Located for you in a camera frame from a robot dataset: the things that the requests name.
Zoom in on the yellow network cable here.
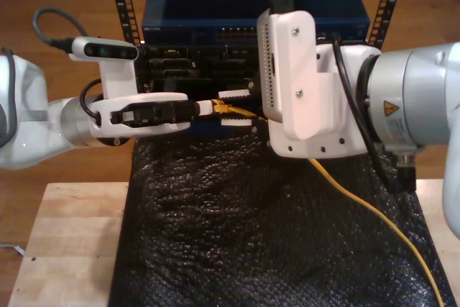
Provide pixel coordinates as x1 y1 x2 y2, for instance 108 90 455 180
211 98 445 307

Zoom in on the black rack server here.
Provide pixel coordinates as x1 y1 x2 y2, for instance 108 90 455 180
138 43 259 80

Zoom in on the grey camera cable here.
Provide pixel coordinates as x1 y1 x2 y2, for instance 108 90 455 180
32 7 89 49

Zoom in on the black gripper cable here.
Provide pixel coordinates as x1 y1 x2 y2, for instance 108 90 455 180
330 32 418 195
79 78 105 124

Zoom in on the grey flat ribbon cable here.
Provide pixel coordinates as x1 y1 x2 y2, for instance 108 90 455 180
0 242 27 256

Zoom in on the black bubble mat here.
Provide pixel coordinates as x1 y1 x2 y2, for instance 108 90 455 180
107 134 456 307

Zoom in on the blue rack base plate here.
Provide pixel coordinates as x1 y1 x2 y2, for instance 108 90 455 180
190 119 270 137

